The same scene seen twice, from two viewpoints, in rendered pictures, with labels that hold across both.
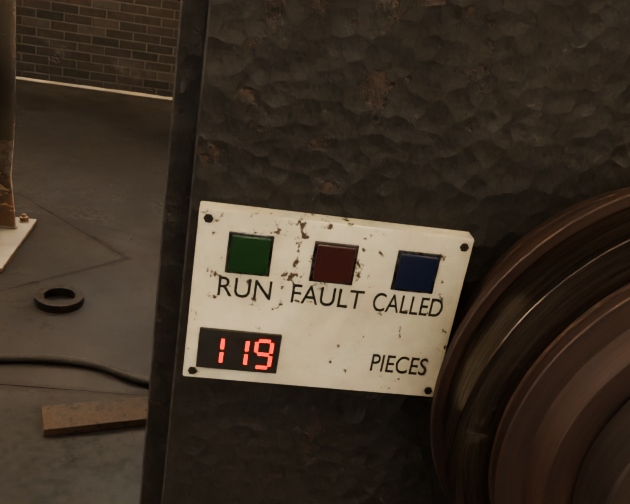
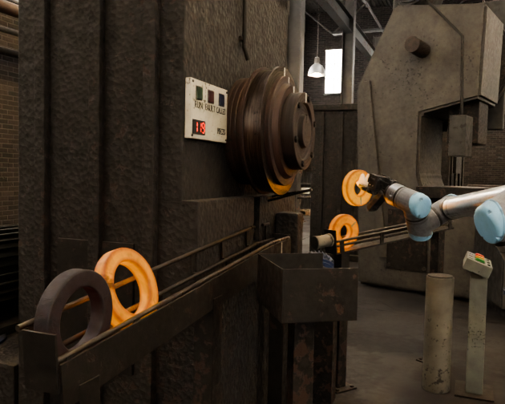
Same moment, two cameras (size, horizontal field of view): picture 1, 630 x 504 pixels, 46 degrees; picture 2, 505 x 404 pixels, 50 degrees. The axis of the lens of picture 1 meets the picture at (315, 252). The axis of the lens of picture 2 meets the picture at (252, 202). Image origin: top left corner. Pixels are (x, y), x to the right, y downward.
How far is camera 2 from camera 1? 1.55 m
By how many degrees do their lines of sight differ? 61
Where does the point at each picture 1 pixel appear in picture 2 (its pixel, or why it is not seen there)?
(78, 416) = not seen: outside the picture
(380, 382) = (219, 138)
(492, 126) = (222, 59)
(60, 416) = not seen: outside the picture
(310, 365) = (209, 132)
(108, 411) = not seen: outside the picture
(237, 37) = (188, 28)
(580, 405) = (278, 111)
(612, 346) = (276, 97)
